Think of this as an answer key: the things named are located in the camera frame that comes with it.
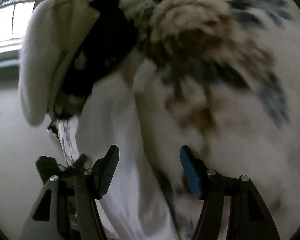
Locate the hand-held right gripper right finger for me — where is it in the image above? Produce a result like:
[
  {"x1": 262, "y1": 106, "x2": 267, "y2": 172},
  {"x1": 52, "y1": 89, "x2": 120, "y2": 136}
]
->
[{"x1": 179, "y1": 145, "x2": 281, "y2": 240}]

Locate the floral printed blanket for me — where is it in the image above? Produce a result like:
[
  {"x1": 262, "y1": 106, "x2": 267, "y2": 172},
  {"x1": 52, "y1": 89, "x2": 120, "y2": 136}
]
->
[{"x1": 90, "y1": 0, "x2": 300, "y2": 240}]

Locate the window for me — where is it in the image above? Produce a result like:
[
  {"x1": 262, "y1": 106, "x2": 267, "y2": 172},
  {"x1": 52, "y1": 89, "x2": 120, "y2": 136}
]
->
[{"x1": 0, "y1": 0, "x2": 42, "y2": 57}]

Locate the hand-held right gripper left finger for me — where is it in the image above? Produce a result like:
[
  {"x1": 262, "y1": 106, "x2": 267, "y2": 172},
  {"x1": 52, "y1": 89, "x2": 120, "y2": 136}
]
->
[{"x1": 22, "y1": 145, "x2": 120, "y2": 240}]

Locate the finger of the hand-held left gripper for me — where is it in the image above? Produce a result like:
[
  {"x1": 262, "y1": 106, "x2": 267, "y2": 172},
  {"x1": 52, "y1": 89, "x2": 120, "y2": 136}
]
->
[
  {"x1": 69, "y1": 154, "x2": 88, "y2": 173},
  {"x1": 35, "y1": 155, "x2": 63, "y2": 183}
]

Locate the white speckled small garment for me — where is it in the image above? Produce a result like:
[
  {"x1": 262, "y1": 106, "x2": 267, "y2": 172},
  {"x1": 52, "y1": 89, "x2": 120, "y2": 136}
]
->
[{"x1": 55, "y1": 117, "x2": 82, "y2": 167}]

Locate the white plain garment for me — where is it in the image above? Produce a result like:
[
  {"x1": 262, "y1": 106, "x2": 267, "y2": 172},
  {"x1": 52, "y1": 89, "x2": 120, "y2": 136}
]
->
[{"x1": 76, "y1": 60, "x2": 182, "y2": 240}]

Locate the black cloth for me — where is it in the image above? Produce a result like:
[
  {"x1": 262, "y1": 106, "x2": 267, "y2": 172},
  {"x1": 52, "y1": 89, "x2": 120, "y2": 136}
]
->
[{"x1": 47, "y1": 0, "x2": 141, "y2": 130}]

